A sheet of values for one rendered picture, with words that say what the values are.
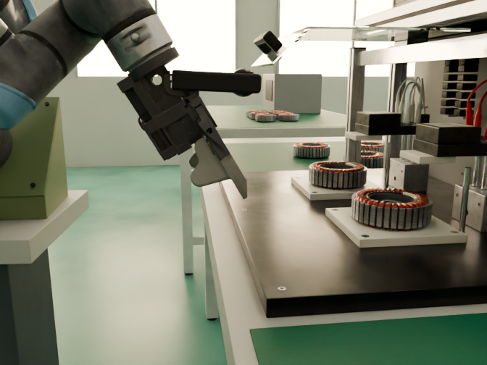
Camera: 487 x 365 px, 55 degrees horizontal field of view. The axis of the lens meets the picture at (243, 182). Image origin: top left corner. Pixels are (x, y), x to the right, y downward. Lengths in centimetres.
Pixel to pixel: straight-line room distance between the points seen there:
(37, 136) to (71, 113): 456
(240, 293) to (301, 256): 10
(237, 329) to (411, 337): 16
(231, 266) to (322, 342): 20
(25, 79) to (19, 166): 32
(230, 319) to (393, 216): 28
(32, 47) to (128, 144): 481
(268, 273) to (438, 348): 19
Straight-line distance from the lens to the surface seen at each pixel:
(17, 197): 88
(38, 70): 63
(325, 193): 86
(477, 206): 75
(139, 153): 543
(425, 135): 72
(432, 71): 113
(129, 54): 59
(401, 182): 95
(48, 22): 66
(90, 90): 544
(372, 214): 66
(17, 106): 61
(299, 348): 44
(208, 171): 57
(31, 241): 79
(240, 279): 57
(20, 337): 96
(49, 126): 95
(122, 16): 59
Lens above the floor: 99
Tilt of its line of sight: 13 degrees down
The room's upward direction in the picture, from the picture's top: straight up
